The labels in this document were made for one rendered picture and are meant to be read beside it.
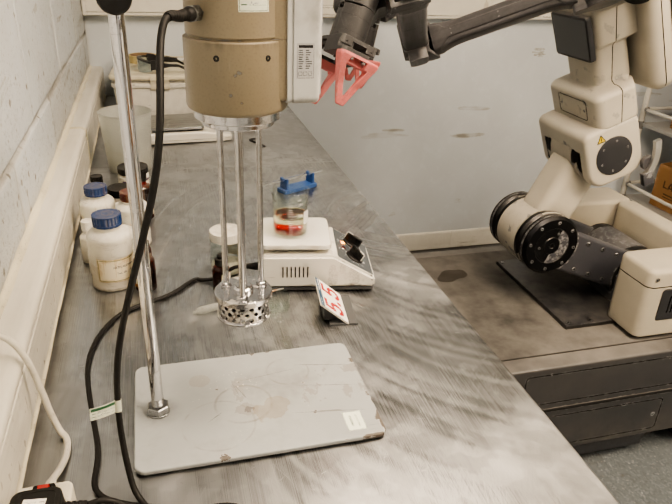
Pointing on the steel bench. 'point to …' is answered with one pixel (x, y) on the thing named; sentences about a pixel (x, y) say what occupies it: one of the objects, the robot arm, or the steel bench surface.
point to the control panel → (348, 250)
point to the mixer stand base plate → (252, 408)
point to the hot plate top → (316, 240)
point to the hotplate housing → (298, 270)
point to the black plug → (42, 497)
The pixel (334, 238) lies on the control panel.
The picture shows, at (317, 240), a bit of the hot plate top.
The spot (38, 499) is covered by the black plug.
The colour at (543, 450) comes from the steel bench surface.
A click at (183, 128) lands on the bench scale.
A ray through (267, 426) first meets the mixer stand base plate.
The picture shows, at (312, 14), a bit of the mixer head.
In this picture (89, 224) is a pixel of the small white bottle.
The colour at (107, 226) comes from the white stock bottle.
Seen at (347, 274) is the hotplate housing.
